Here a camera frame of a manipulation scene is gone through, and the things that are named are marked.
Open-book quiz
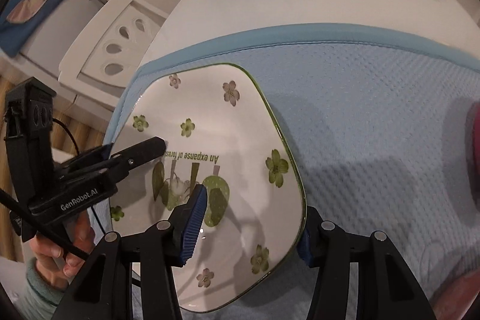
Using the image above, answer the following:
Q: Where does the light blue table mat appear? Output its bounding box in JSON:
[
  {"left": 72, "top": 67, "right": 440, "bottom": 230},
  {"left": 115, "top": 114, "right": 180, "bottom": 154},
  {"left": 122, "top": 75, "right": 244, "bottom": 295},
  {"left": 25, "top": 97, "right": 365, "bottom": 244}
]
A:
[{"left": 105, "top": 23, "right": 479, "bottom": 319}]

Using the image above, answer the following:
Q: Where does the white chair far left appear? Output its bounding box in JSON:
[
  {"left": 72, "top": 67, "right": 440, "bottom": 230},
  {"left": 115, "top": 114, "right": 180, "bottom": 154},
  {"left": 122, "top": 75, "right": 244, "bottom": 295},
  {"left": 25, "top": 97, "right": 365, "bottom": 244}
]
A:
[{"left": 58, "top": 0, "right": 168, "bottom": 88}]

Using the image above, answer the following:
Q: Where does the pink patterned bowl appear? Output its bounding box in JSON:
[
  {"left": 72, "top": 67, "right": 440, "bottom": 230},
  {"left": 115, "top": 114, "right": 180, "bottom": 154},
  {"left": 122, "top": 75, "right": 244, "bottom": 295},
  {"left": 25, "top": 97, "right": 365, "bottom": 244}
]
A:
[{"left": 433, "top": 269, "right": 480, "bottom": 320}]

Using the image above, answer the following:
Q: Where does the black cable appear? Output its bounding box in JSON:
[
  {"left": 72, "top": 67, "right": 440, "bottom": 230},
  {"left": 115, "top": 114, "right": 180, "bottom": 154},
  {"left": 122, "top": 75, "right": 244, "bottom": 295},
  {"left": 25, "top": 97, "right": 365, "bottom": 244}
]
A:
[{"left": 0, "top": 117, "right": 142, "bottom": 287}]

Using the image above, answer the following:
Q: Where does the teal sleeve forearm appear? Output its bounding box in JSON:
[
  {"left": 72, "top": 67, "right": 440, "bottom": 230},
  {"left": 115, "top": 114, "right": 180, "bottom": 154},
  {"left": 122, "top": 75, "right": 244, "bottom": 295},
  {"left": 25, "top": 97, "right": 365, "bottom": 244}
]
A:
[{"left": 15, "top": 258, "right": 65, "bottom": 320}]

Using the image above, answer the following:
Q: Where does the small white floral square plate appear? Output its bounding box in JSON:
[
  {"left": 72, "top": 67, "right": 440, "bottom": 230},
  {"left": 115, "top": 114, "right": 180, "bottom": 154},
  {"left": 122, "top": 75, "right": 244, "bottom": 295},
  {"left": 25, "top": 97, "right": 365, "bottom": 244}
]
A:
[{"left": 110, "top": 63, "right": 306, "bottom": 313}]

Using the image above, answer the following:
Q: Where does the left hand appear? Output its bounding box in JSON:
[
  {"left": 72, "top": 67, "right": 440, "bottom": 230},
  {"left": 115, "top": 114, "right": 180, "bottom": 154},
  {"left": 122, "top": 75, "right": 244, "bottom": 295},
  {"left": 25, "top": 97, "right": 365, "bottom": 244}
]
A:
[{"left": 29, "top": 210, "right": 97, "bottom": 292}]

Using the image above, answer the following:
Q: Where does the magenta steel bowl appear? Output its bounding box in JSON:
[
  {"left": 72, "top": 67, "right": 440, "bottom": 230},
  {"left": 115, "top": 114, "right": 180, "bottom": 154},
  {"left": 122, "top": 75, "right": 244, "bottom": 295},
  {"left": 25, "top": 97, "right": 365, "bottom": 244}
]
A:
[{"left": 465, "top": 101, "right": 479, "bottom": 194}]

